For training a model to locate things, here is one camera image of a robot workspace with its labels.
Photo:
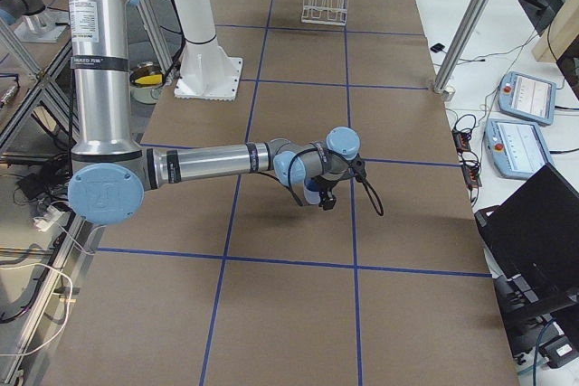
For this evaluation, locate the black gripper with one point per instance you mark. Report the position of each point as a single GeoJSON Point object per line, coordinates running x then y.
{"type": "Point", "coordinates": [327, 201]}

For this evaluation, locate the small black sensor puck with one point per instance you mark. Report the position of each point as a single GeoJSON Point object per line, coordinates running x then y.
{"type": "Point", "coordinates": [437, 47]}

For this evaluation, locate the teach pendant tablet near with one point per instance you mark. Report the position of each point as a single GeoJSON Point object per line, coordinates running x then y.
{"type": "Point", "coordinates": [517, 148]}

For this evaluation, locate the teach pendant tablet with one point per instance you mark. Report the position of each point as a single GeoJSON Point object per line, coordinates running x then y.
{"type": "Point", "coordinates": [527, 97]}
{"type": "Point", "coordinates": [517, 148]}

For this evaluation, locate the black laptop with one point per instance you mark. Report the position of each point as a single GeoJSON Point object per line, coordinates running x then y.
{"type": "Point", "coordinates": [533, 234]}

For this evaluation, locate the steel bowl with corn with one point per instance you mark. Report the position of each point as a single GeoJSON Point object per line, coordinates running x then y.
{"type": "Point", "coordinates": [146, 82]}

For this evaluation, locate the teach pendant tablet far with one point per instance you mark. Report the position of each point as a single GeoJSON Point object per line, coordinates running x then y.
{"type": "Point", "coordinates": [527, 97]}

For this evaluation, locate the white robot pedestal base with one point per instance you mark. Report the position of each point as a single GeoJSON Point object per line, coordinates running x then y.
{"type": "Point", "coordinates": [206, 72]}

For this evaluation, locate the white wire cup holder rack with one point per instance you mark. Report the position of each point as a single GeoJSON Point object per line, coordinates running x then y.
{"type": "Point", "coordinates": [326, 12]}

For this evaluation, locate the aluminium frame post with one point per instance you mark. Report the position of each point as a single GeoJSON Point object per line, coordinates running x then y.
{"type": "Point", "coordinates": [465, 29]}

